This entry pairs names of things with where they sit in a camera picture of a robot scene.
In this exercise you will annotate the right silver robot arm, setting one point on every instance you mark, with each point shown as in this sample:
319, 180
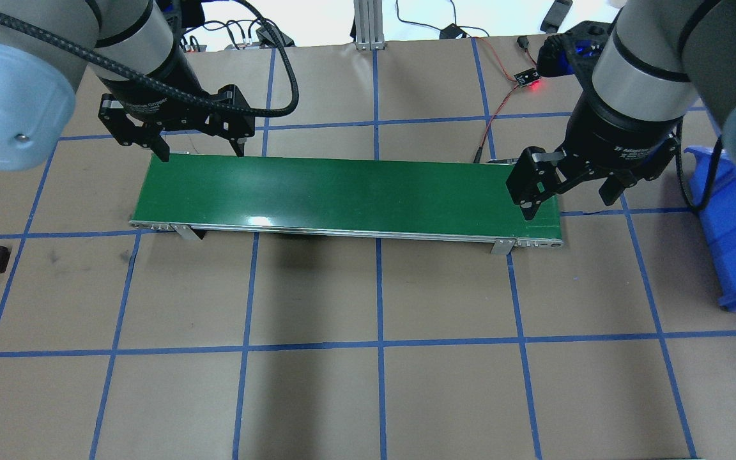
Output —
639, 76

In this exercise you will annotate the red-lit sensor module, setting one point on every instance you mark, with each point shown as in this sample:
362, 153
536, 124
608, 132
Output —
529, 79

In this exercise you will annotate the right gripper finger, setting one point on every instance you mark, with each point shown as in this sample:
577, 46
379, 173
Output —
615, 185
534, 179

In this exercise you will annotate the blue plastic bin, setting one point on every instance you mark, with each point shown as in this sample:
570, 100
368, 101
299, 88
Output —
735, 236

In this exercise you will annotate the black power adapter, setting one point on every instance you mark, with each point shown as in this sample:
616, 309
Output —
452, 31

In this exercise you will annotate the aluminium frame post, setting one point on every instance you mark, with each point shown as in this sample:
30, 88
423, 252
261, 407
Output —
368, 25

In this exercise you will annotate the green conveyor belt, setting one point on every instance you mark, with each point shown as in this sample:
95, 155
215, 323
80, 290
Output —
412, 200

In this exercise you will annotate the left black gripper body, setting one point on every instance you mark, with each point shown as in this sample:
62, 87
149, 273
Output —
158, 102

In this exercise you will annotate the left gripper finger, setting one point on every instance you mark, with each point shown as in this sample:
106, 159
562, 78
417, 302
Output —
146, 138
234, 127

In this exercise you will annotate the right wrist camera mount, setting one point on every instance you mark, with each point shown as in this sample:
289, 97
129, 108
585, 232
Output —
577, 49

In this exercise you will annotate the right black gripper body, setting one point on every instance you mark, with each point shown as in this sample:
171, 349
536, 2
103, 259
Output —
617, 144

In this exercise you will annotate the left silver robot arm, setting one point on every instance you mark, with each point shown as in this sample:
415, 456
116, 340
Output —
38, 81

